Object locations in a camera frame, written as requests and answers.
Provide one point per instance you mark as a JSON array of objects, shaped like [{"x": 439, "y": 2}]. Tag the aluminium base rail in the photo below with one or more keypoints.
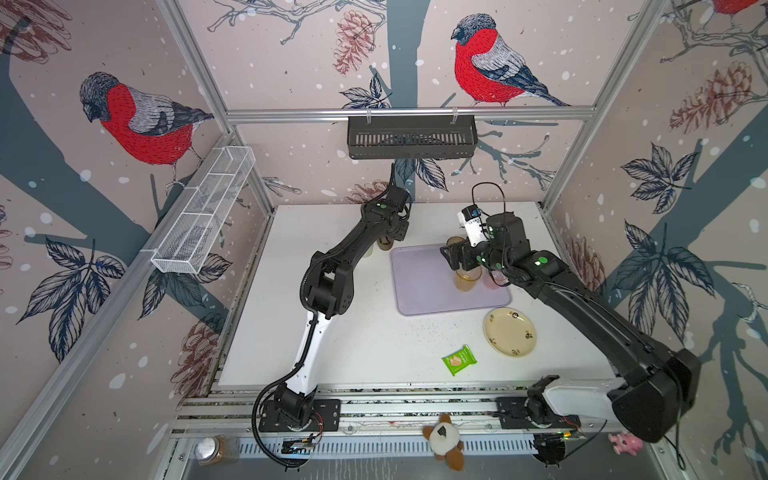
[{"x": 364, "y": 409}]

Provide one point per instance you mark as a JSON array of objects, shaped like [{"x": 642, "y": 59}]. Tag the yellow clear glass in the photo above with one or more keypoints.
[{"x": 385, "y": 243}]

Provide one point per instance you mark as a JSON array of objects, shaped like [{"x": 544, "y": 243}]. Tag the jar with silver lid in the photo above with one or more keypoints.
[{"x": 216, "y": 449}]

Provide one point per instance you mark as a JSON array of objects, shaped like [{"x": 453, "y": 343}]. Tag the pink smooth glass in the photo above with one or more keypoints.
[{"x": 495, "y": 280}]

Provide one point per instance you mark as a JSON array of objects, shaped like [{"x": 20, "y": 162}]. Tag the plush dog toy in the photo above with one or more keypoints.
[{"x": 445, "y": 442}]

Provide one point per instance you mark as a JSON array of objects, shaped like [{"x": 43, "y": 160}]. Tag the lilac plastic tray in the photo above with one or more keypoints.
[{"x": 424, "y": 284}]

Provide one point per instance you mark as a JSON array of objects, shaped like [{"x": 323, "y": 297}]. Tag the pink plush toy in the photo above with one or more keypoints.
[{"x": 625, "y": 443}]

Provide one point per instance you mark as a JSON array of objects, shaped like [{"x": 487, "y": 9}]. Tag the green snack packet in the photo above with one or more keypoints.
[{"x": 459, "y": 360}]

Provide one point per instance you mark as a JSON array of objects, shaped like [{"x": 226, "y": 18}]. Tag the white wire mesh basket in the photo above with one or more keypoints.
[{"x": 192, "y": 235}]

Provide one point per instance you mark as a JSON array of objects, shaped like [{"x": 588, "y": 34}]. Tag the amber textured glass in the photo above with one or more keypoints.
[{"x": 465, "y": 280}]

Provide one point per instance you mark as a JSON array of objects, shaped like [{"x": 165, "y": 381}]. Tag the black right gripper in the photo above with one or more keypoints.
[{"x": 455, "y": 256}]

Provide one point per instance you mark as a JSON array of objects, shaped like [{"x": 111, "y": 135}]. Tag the cream patterned plate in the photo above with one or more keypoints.
[{"x": 510, "y": 332}]

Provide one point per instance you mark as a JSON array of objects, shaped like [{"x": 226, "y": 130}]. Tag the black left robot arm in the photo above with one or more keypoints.
[{"x": 327, "y": 290}]

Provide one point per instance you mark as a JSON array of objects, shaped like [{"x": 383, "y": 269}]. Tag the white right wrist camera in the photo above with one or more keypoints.
[{"x": 470, "y": 219}]

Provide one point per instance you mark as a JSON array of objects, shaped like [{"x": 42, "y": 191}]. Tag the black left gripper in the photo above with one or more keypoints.
[{"x": 403, "y": 230}]

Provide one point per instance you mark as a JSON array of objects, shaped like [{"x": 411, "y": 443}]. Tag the black wall basket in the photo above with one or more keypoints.
[{"x": 438, "y": 137}]

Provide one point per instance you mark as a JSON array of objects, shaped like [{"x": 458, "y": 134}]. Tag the brown tall glass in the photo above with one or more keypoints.
[{"x": 455, "y": 240}]

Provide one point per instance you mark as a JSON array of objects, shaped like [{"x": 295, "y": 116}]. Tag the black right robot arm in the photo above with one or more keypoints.
[{"x": 654, "y": 387}]

